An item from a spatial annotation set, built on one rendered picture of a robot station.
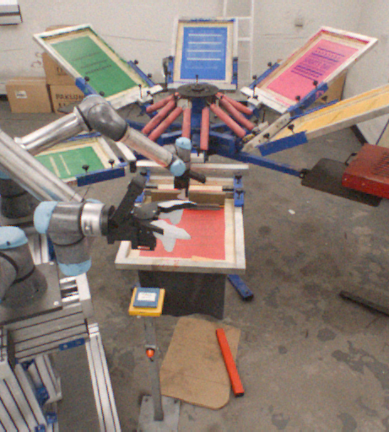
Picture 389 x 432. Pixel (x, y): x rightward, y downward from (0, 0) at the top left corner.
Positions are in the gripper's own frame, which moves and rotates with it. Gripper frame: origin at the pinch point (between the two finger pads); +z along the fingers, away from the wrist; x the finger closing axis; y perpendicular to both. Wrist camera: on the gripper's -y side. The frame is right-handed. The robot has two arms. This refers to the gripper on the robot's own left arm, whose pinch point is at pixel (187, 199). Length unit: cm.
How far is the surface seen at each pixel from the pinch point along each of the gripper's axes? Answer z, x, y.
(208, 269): 3, 52, -13
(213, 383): 98, 48, -18
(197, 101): -23, -89, 0
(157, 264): 1, 52, 10
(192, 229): 4.8, 21.0, -4.1
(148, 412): 100, 67, 18
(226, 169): -3.3, -30.0, -21.2
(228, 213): 4.7, 4.7, -22.4
